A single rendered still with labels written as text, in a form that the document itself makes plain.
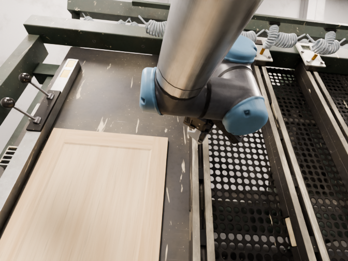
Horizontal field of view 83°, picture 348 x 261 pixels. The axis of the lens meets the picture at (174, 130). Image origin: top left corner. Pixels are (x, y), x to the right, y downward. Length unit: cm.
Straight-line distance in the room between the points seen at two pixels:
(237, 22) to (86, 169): 66
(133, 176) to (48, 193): 26
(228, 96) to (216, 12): 18
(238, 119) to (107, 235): 50
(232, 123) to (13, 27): 363
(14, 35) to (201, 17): 363
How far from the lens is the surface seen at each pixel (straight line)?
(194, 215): 62
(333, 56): 140
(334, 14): 490
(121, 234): 66
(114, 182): 71
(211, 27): 19
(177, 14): 20
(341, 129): 106
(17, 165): 82
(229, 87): 34
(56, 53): 348
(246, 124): 35
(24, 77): 90
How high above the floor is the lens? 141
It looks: 3 degrees down
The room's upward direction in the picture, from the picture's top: 5 degrees clockwise
